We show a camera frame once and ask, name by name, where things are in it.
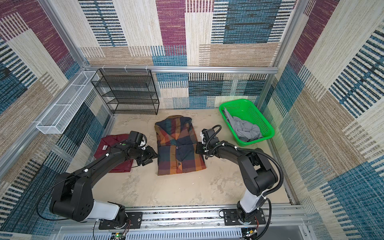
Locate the multicolour plaid long sleeve shirt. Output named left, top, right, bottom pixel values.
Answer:
left=155, top=115, right=206, bottom=176

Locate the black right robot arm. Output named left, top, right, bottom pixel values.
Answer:
left=196, top=128, right=284, bottom=225

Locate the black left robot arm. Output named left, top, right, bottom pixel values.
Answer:
left=50, top=131, right=158, bottom=227

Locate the folded maroon shirt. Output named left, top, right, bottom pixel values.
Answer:
left=93, top=133, right=135, bottom=174

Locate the grey shirt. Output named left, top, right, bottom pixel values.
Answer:
left=223, top=108, right=263, bottom=142

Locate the green plastic laundry basket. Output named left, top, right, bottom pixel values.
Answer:
left=219, top=99, right=275, bottom=147

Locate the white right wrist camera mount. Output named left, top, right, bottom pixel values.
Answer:
left=200, top=131, right=207, bottom=144

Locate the black corrugated cable conduit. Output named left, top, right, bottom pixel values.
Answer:
left=205, top=124, right=285, bottom=240

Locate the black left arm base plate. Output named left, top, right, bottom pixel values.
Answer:
left=98, top=212, right=143, bottom=230

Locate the black wire mesh shelf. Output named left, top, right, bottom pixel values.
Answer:
left=91, top=69, right=160, bottom=115

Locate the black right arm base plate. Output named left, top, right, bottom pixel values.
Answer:
left=219, top=209, right=267, bottom=226

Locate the white wire mesh tray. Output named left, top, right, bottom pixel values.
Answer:
left=36, top=71, right=96, bottom=135

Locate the aluminium front rail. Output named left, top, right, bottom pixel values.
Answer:
left=50, top=204, right=316, bottom=240

